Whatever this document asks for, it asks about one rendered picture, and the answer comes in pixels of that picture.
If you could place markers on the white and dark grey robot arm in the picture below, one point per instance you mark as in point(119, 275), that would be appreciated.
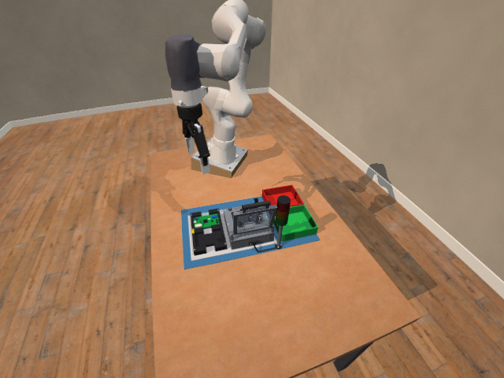
point(186, 64)

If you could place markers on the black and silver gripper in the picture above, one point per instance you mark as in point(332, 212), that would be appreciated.
point(194, 130)

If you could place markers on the green bin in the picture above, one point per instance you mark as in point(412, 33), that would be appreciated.
point(300, 224)

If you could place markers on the green circuit board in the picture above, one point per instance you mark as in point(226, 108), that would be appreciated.
point(206, 221)

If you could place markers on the red open-top bin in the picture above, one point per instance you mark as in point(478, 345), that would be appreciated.
point(272, 194)

